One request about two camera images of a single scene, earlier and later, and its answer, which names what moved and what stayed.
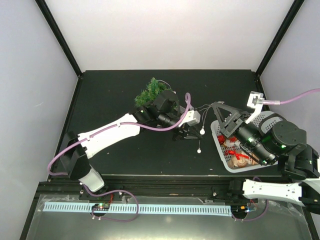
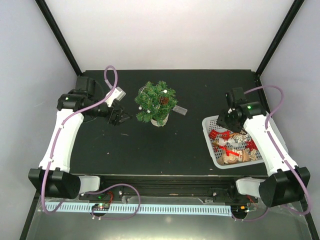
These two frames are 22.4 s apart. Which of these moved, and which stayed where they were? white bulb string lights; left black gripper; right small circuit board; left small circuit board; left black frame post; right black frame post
Moved: white bulb string lights; left black gripper
Stayed: left small circuit board; left black frame post; right small circuit board; right black frame post
